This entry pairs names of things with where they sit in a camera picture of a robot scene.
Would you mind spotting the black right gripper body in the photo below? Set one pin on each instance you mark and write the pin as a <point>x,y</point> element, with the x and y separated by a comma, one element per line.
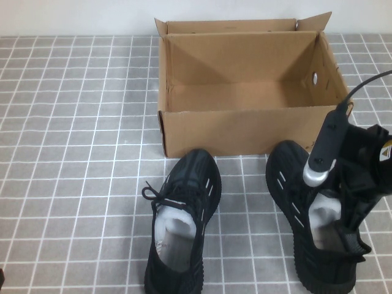
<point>367,162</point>

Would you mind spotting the black sneaker with looped lace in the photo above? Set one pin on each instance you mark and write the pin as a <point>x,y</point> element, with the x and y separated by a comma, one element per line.
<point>190,171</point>

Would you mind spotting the brown cardboard shoe box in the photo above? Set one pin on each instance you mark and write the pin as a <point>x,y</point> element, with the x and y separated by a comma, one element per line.
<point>245,131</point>

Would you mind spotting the black sneaker with striped collar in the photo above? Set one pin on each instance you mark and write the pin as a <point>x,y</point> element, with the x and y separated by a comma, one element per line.
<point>291,171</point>

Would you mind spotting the white foam shoe stuffing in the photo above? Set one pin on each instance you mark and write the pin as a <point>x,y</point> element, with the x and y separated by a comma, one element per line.
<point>324,208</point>
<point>171,216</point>

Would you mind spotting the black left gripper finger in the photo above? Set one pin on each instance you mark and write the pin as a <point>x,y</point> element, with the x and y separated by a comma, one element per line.
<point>2,281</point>

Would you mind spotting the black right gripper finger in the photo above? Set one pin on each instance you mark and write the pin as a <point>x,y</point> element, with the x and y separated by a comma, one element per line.
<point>347,223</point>
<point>366,211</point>

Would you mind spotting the grey grid tablecloth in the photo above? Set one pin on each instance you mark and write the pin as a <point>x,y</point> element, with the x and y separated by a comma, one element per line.
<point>76,153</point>

